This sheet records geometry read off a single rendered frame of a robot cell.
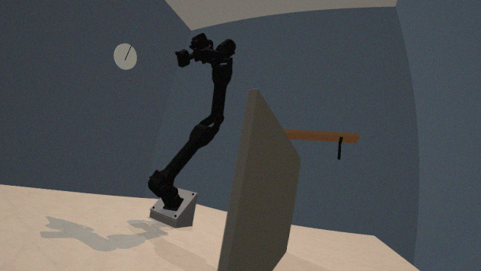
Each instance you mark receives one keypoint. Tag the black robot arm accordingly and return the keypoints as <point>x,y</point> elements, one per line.
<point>161,183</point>

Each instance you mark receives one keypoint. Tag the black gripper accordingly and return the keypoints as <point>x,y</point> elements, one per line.
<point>184,57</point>

